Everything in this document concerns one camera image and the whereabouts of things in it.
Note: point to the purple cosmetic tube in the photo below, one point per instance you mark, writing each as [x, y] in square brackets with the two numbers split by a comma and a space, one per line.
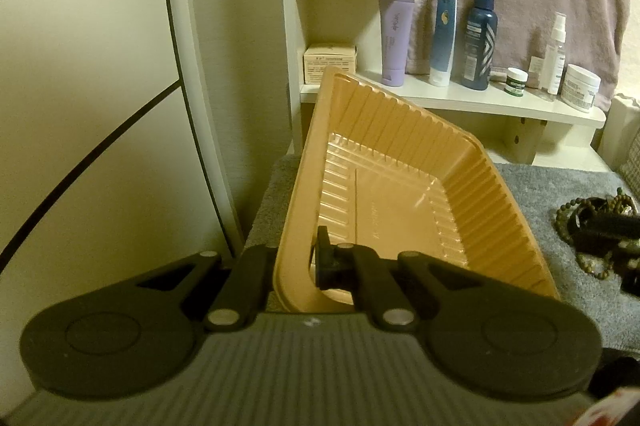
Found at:
[395, 40]

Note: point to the small white label bottle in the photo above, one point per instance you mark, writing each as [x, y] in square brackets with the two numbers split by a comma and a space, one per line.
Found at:
[535, 73]

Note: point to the orange plastic tray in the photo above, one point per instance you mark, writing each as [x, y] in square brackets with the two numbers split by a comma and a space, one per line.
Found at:
[400, 145]

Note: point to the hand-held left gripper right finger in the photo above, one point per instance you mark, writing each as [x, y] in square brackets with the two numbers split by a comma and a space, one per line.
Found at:
[327, 263]

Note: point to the white cream jar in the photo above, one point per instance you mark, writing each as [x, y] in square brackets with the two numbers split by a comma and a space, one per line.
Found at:
[580, 88]

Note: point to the white curved frame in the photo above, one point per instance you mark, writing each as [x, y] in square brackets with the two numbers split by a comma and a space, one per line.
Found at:
[200, 55]

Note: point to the white shelf unit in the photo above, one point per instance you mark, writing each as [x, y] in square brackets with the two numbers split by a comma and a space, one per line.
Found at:
[450, 94]

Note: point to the clear spray bottle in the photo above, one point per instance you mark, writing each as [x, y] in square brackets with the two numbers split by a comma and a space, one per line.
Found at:
[554, 55]

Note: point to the blue cosmetic tube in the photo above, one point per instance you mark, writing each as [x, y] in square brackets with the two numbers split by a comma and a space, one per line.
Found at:
[443, 30]

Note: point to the small green label jar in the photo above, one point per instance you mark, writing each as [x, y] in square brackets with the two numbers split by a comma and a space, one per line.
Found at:
[516, 81]

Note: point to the grey mat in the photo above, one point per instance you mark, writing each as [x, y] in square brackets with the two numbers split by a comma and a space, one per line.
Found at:
[530, 193]

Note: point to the dark blue spray bottle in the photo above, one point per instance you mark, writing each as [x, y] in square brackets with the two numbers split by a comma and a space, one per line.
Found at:
[477, 40]

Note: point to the cream cardboard box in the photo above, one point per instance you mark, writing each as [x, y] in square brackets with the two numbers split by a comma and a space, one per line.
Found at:
[330, 64]

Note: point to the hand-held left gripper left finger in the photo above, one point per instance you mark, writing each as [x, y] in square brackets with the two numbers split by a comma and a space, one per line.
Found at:
[250, 278]

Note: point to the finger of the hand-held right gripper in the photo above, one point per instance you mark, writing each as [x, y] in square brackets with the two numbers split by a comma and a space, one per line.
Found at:
[605, 226]

